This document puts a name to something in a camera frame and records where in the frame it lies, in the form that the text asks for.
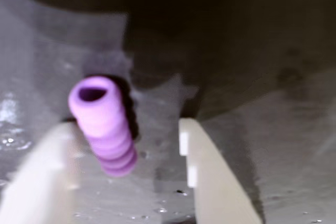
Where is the black table mat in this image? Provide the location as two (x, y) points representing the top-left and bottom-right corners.
(0, 0), (336, 224)

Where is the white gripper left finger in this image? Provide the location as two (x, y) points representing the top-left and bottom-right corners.
(0, 123), (81, 224)

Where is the purple ribbed pen grip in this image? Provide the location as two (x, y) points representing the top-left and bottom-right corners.
(67, 76), (139, 177)

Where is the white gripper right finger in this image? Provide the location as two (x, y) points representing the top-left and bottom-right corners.
(179, 118), (263, 224)

